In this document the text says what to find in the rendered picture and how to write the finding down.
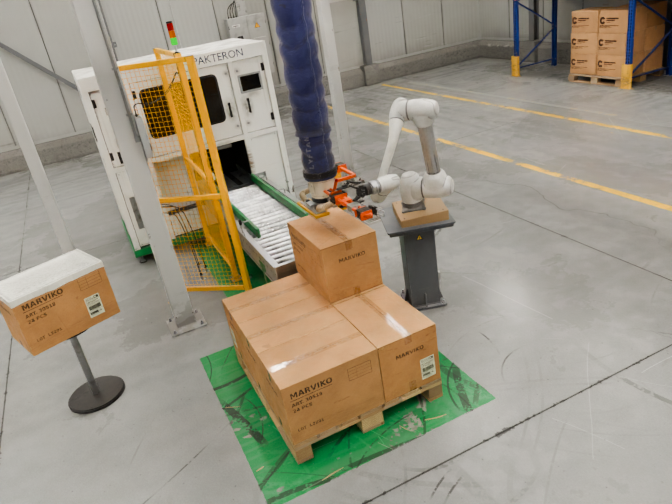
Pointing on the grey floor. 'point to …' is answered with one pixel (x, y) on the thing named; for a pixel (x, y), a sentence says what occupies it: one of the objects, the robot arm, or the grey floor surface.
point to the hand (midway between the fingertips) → (341, 197)
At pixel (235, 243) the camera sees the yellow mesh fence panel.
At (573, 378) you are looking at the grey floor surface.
